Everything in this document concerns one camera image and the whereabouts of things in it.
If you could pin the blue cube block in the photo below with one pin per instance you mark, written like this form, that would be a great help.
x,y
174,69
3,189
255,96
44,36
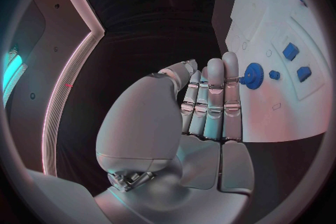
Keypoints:
x,y
290,51

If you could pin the blue gear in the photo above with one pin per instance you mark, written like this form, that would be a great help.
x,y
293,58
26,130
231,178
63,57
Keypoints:
x,y
253,78

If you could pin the white task board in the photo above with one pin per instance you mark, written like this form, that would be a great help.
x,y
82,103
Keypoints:
x,y
273,102

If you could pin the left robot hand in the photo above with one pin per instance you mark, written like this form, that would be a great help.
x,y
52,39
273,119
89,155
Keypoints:
x,y
141,123

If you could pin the blue pentagon block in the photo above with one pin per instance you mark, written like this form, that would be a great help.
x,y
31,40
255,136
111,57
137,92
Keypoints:
x,y
304,73

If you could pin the small blue peg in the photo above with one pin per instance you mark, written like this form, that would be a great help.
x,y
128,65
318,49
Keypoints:
x,y
274,74

